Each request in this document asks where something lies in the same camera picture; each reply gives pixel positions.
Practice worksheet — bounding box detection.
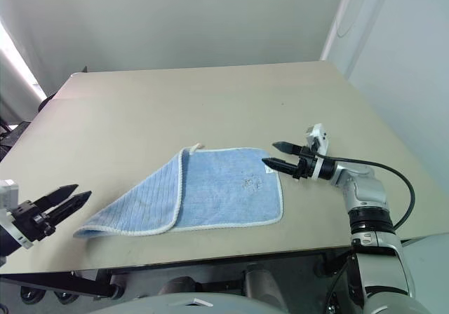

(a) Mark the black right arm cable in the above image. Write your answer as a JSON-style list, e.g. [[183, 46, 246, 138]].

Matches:
[[317, 156, 416, 231]]

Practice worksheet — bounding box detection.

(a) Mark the black equipment beside table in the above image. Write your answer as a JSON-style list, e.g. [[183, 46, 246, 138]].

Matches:
[[0, 117, 36, 163]]

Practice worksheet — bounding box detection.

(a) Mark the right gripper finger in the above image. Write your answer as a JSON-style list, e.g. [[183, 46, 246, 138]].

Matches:
[[272, 140, 302, 156], [260, 157, 300, 178]]

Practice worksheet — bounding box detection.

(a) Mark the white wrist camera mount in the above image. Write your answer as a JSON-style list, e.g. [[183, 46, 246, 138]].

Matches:
[[303, 123, 331, 182], [0, 179, 35, 252]]

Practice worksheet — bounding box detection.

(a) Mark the blue cloth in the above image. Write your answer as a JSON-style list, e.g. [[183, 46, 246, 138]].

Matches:
[[72, 142, 284, 240]]

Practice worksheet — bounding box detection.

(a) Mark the dark rounded grey shape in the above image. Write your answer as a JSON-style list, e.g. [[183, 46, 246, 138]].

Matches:
[[244, 262, 283, 298], [159, 276, 199, 294]]

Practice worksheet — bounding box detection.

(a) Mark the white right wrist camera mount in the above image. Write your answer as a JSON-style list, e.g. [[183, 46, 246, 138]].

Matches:
[[303, 123, 331, 182]]

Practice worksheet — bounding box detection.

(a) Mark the black caster wheel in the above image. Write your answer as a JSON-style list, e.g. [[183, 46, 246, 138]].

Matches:
[[53, 290, 80, 303], [20, 285, 47, 303]]

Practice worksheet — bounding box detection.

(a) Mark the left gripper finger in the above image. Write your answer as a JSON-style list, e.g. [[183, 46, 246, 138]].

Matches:
[[34, 184, 79, 212], [45, 190, 93, 228]]

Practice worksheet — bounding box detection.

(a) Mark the black metal table frame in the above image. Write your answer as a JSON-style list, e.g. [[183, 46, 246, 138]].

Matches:
[[0, 246, 354, 300]]

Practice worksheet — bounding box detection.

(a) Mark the grey robot torso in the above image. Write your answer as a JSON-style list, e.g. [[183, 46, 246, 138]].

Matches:
[[86, 290, 449, 314]]

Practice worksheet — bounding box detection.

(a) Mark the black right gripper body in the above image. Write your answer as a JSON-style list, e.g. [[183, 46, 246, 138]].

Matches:
[[292, 145, 319, 182]]

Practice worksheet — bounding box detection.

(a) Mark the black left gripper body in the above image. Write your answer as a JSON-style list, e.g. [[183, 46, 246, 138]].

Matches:
[[11, 201, 57, 244]]

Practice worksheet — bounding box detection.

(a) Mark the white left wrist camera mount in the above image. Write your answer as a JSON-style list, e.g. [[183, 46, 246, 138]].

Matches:
[[0, 179, 35, 252]]

